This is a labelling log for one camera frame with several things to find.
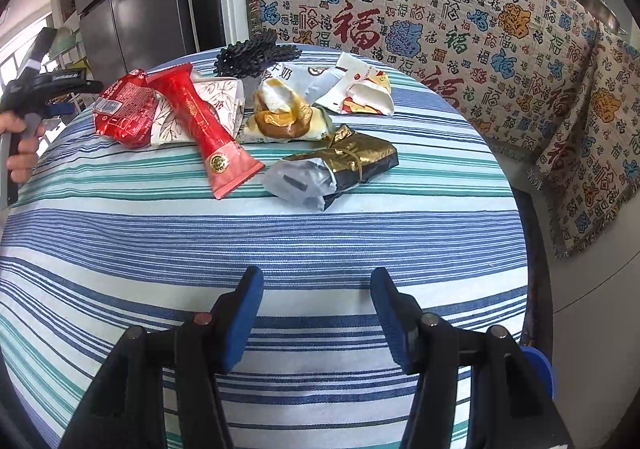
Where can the printed blanket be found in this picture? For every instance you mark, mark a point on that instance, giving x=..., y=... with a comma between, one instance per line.
x=450, y=29

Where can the white yellow snack wrapper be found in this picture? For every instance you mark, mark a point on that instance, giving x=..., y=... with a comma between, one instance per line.
x=280, y=114

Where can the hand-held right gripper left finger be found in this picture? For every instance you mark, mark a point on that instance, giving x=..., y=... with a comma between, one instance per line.
x=246, y=314

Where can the long red wrapper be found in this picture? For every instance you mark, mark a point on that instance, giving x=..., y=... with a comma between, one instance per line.
x=200, y=119

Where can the blue green striped tablecloth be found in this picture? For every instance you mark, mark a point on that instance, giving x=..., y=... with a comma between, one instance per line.
x=150, y=239

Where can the person's left hand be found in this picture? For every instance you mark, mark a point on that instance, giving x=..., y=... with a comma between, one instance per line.
x=25, y=159

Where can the gold black wrapper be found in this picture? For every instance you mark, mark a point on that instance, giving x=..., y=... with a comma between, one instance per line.
x=360, y=154

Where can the floral paper-wrapped box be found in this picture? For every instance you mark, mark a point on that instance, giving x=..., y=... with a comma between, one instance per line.
x=225, y=99

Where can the steel pan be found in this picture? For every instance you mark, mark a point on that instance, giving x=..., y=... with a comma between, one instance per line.
x=600, y=9

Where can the white cartoon print wrapper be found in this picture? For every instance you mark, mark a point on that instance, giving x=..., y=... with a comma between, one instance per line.
x=360, y=79

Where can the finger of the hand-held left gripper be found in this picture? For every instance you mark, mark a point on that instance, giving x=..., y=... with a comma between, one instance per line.
x=75, y=84
x=60, y=110

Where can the blue plastic basin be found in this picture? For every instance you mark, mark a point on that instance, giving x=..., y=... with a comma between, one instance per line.
x=542, y=369

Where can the crumpled red snack wrapper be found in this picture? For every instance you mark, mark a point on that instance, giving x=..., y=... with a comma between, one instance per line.
x=125, y=109

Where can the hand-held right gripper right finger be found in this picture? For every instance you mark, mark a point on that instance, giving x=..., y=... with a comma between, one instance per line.
x=392, y=319

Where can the black crumpled net bag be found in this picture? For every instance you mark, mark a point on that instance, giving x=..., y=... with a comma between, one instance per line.
x=250, y=56

